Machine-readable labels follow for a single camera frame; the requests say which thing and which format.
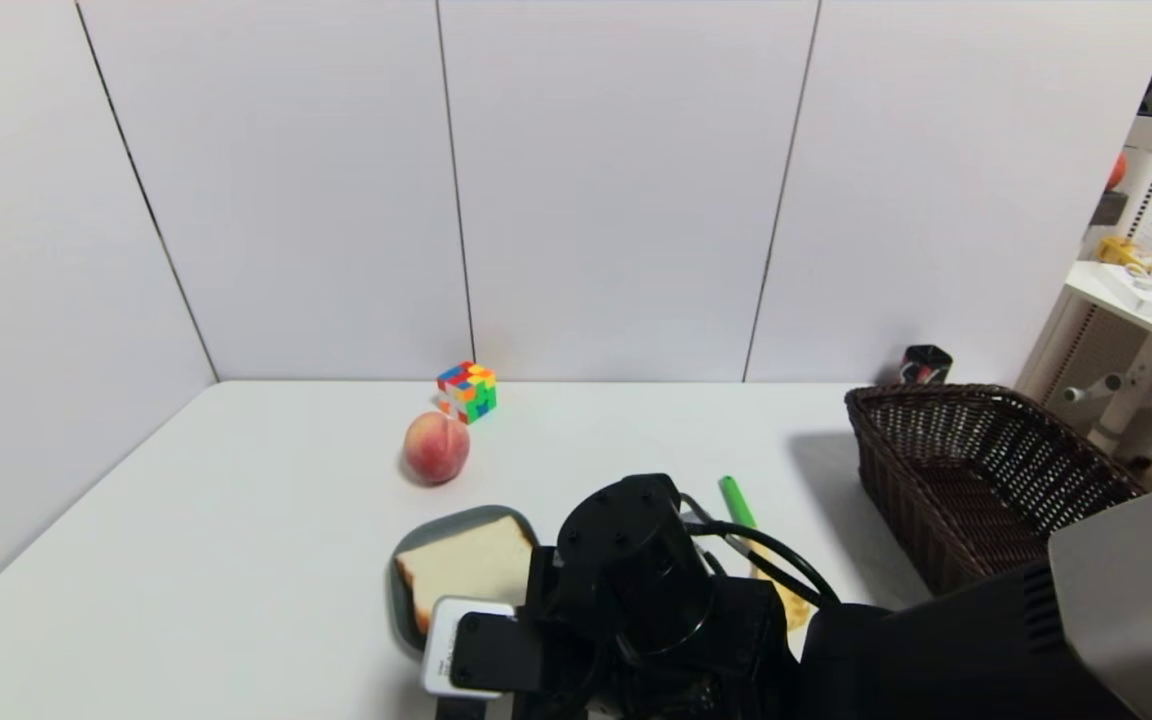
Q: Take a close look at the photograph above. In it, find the bread slice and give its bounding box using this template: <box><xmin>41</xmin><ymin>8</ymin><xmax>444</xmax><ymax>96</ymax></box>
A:
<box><xmin>394</xmin><ymin>514</ymin><xmax>538</xmax><ymax>637</ymax></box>

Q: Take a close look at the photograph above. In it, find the brown woven basket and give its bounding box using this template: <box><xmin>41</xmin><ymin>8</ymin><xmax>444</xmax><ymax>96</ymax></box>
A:
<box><xmin>843</xmin><ymin>383</ymin><xmax>1148</xmax><ymax>599</ymax></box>

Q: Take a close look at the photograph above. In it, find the small yellow object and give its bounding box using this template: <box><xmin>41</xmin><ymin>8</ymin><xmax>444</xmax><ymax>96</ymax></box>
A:
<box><xmin>1096</xmin><ymin>236</ymin><xmax>1149</xmax><ymax>270</ymax></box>

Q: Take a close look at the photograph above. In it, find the multicolour puzzle cube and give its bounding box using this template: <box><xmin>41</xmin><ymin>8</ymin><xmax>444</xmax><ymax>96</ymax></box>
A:
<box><xmin>436</xmin><ymin>361</ymin><xmax>499</xmax><ymax>426</ymax></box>

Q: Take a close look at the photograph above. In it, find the pink peach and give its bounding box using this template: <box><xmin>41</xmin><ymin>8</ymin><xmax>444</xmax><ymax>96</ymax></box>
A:
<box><xmin>403</xmin><ymin>411</ymin><xmax>472</xmax><ymax>487</ymax></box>

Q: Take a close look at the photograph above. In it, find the grey plate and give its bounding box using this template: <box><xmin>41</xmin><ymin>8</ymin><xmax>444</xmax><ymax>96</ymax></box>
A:
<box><xmin>387</xmin><ymin>504</ymin><xmax>541</xmax><ymax>658</ymax></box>

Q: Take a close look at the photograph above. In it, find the black cup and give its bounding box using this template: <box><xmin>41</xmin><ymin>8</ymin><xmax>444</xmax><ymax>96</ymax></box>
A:
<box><xmin>900</xmin><ymin>344</ymin><xmax>954</xmax><ymax>386</ymax></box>

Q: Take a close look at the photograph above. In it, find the white side desk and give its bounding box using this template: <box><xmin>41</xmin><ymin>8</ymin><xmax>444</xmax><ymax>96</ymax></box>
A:
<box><xmin>1014</xmin><ymin>261</ymin><xmax>1152</xmax><ymax>471</ymax></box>

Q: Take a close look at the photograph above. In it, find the white power strip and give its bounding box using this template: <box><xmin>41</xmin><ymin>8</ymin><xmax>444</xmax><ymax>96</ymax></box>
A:
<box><xmin>1096</xmin><ymin>264</ymin><xmax>1152</xmax><ymax>320</ymax></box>

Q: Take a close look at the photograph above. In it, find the yellow pasta spoon green handle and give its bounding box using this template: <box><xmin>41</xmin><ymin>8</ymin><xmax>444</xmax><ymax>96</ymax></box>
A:
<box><xmin>717</xmin><ymin>475</ymin><xmax>813</xmax><ymax>632</ymax></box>

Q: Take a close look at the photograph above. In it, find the black cable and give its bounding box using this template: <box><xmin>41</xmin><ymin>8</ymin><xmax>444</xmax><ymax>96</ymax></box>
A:
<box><xmin>681</xmin><ymin>518</ymin><xmax>843</xmax><ymax>608</ymax></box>

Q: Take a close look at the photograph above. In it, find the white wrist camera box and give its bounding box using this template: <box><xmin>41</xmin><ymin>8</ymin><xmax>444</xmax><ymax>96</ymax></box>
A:
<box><xmin>422</xmin><ymin>596</ymin><xmax>518</xmax><ymax>699</ymax></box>

